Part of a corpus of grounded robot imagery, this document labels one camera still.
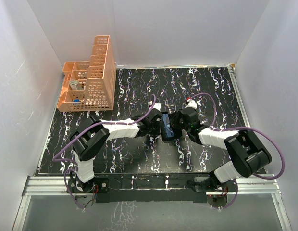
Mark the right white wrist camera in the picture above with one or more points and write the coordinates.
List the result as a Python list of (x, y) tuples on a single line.
[(190, 103)]

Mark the grey white small box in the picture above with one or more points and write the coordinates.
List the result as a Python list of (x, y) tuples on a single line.
[(75, 85)]

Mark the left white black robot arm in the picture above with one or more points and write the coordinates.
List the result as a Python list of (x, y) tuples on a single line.
[(90, 138)]

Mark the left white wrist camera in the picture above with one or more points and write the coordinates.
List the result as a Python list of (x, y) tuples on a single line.
[(152, 105)]

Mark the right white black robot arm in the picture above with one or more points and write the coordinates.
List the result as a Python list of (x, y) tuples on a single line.
[(247, 153)]

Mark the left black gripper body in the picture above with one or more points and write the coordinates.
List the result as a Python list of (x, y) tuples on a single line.
[(154, 130)]

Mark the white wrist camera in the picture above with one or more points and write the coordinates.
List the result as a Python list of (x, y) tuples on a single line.
[(190, 103), (152, 105)]

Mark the orange plastic desk organizer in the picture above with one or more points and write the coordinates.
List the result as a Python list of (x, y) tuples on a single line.
[(97, 77)]

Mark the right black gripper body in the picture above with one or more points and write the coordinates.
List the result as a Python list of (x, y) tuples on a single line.
[(178, 122)]

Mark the black sunglasses case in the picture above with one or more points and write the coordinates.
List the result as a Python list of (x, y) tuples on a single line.
[(177, 133)]

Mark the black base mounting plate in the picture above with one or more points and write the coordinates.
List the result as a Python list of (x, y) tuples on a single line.
[(161, 187)]

